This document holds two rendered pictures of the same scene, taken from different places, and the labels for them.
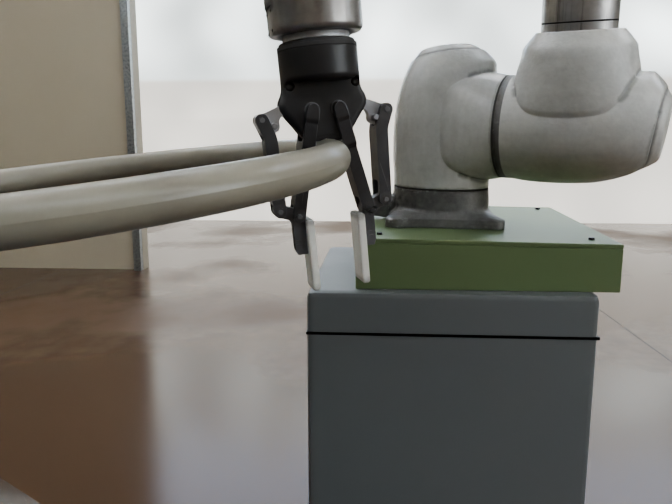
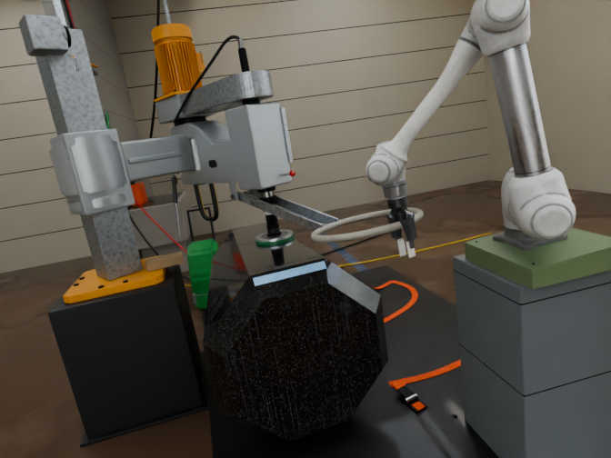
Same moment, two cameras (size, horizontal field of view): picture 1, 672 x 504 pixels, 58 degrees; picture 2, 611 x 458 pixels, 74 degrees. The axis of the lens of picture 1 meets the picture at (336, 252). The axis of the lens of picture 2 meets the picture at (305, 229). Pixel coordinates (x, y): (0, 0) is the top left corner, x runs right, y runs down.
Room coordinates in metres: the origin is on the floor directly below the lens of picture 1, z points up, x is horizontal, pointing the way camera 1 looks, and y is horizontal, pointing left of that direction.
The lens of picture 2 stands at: (-0.11, -1.38, 1.37)
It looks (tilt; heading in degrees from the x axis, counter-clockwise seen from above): 13 degrees down; 76
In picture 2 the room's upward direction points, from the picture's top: 9 degrees counter-clockwise
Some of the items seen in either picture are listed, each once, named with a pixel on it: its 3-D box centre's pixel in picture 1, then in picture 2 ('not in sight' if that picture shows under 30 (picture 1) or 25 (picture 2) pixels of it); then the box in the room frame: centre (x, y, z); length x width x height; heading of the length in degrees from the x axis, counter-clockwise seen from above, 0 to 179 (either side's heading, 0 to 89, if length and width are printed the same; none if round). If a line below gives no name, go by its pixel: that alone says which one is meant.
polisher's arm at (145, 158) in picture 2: not in sight; (127, 161); (-0.47, 1.15, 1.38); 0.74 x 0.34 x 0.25; 32
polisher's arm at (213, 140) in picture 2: not in sight; (222, 157); (0.06, 1.16, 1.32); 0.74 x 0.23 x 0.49; 118
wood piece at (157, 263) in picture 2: not in sight; (165, 261); (-0.38, 0.99, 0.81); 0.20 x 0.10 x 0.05; 8
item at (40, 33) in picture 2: not in sight; (45, 35); (-0.65, 0.89, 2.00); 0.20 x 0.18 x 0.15; 0
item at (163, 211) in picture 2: not in sight; (166, 232); (-0.62, 4.12, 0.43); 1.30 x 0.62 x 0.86; 86
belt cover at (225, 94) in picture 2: not in sight; (213, 103); (0.07, 1.11, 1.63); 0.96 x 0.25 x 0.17; 118
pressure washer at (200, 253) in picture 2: not in sight; (204, 257); (-0.20, 2.35, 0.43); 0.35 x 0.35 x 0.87; 75
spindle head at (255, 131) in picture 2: not in sight; (250, 150); (0.19, 0.87, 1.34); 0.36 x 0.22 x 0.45; 118
